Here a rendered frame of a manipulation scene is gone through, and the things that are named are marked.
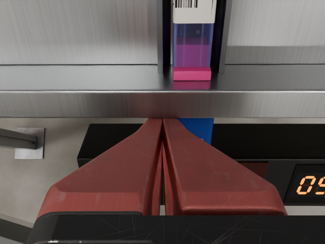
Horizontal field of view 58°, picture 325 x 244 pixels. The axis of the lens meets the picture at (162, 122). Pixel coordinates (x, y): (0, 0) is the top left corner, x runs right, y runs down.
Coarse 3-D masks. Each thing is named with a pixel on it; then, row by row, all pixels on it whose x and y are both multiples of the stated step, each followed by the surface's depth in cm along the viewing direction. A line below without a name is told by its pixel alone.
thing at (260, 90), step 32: (32, 64) 12; (64, 64) 12; (96, 64) 12; (128, 64) 12; (256, 64) 12; (288, 64) 12; (320, 64) 12; (0, 96) 10; (32, 96) 10; (64, 96) 10; (96, 96) 10; (128, 96) 10; (160, 96) 10; (192, 96) 10; (224, 96) 10; (256, 96) 10; (288, 96) 10; (320, 96) 10
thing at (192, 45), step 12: (180, 24) 10; (192, 24) 10; (204, 24) 10; (180, 36) 10; (192, 36) 10; (204, 36) 10; (180, 48) 10; (192, 48) 10; (204, 48) 10; (180, 60) 11; (192, 60) 11; (204, 60) 11
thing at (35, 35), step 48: (0, 0) 11; (48, 0) 11; (96, 0) 11; (144, 0) 11; (240, 0) 11; (288, 0) 11; (0, 48) 12; (48, 48) 12; (96, 48) 12; (144, 48) 12; (240, 48) 12; (288, 48) 12
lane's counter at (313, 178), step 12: (300, 168) 16; (312, 168) 16; (324, 168) 16; (300, 180) 17; (312, 180) 17; (324, 180) 17; (288, 192) 18; (300, 192) 18; (312, 192) 18; (324, 192) 18
